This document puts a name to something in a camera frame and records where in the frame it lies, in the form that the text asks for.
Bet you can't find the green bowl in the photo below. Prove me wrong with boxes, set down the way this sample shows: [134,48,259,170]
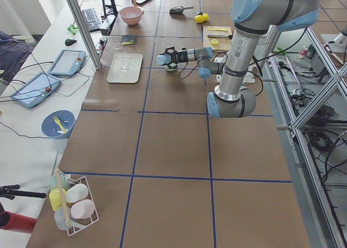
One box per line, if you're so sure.
[163,63,178,72]

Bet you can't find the yellow lemon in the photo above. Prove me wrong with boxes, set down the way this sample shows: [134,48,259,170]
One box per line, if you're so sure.
[202,13,209,22]
[194,15,205,24]

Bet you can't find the aluminium frame post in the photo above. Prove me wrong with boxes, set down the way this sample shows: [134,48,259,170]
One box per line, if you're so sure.
[66,0,102,70]

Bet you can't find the metal ice scoop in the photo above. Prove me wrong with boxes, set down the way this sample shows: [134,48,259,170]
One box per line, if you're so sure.
[169,6,194,15]

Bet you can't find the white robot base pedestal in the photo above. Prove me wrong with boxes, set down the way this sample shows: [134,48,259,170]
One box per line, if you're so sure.
[214,56,255,84]

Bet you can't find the clear wine glass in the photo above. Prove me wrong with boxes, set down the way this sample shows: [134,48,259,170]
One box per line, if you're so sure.
[113,42,129,73]

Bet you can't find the blue bowl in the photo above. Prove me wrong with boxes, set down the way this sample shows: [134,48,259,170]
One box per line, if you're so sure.
[41,110,75,139]

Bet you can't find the black computer mouse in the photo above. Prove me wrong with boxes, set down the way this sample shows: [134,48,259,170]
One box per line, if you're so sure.
[65,38,77,46]

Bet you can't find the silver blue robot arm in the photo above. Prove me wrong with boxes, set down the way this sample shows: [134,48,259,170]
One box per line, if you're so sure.
[156,0,319,118]

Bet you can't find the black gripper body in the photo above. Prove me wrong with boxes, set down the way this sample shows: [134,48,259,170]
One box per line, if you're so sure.
[171,47,188,63]

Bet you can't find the yellow plastic fork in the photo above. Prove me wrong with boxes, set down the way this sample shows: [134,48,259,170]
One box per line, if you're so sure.
[53,116,67,133]

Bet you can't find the red cylinder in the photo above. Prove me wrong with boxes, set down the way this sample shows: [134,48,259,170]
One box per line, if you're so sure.
[1,211,37,234]

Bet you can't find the light blue plastic cup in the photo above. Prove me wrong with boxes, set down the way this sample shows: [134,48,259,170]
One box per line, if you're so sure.
[156,54,171,66]

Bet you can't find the pink bowl with ice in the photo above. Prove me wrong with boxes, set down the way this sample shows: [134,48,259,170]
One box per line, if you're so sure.
[119,6,144,26]

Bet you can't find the lemon half slice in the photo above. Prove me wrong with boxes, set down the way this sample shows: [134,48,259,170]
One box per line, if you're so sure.
[210,39,219,46]

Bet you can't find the black keyboard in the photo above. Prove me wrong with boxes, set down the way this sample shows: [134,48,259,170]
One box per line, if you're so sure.
[82,8,102,32]

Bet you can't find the yellow lemon far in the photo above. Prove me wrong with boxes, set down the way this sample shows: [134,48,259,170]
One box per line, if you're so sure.
[202,13,209,22]

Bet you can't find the blue teach pendant far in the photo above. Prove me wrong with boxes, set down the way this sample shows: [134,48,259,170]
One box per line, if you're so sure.
[48,49,86,77]

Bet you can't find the seated person dark shirt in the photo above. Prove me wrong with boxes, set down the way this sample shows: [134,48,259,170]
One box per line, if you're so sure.
[1,31,33,82]

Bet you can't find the grey folded cloth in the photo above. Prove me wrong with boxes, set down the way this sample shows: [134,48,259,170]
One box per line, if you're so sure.
[120,34,138,45]

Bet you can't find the black camera tripod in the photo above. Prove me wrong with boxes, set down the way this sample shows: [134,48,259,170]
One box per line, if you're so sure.
[1,185,47,200]

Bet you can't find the blue teach pendant near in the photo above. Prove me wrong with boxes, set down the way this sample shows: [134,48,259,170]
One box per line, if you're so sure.
[10,72,61,109]

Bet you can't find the yellow lemon near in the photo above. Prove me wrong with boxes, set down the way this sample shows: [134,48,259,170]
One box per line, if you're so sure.
[194,15,205,24]

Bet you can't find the blue teach pendant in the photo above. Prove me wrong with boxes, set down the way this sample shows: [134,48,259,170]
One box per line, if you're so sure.
[48,49,86,77]
[10,72,61,109]

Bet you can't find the cream bear tray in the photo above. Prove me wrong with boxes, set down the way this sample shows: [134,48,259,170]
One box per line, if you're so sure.
[106,53,143,84]

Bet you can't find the white wire cup rack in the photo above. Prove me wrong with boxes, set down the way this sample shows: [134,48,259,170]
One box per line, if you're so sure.
[54,170,99,236]

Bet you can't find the wooden cutting board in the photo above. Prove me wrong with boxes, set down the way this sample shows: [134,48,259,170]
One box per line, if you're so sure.
[203,26,233,52]

